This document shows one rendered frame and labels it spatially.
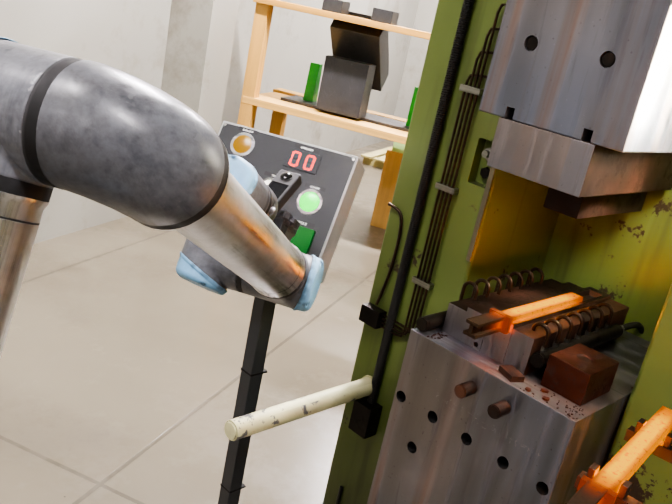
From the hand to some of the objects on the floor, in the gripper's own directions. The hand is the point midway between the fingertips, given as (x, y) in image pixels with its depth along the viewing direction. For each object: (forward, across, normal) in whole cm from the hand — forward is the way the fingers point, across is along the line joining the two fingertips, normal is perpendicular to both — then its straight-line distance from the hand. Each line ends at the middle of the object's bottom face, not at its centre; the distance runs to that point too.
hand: (288, 230), depth 155 cm
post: (+67, -9, -82) cm, 106 cm away
